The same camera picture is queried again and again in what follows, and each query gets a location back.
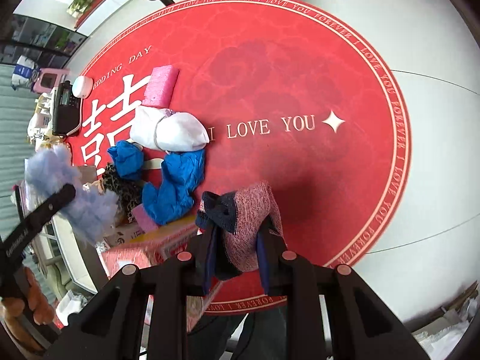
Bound small pink sponge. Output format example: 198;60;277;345
131;204;159;233

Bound pink navy knit sock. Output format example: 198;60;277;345
195;181;283;281

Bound white round gadget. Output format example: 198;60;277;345
72;76;94;99

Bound red gift box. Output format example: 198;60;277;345
101;215;223;332

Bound light blue fluffy headband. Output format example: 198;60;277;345
24;145;118;245

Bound round red wedding mat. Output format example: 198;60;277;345
64;0;413;316

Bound blue scrunchie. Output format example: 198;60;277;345
107;141;144;181

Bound leopard print scrunchie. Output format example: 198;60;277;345
101;163;143;223

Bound pink plastic stool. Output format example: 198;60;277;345
32;67;70;94

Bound black radio device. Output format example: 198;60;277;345
52;80;82;137

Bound white socks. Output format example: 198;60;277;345
129;106;210;152

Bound left hand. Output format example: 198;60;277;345
1;267;55;354

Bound blue cloth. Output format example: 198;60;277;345
142;149;205;225

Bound pink sponge block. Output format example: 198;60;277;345
142;65;179;108

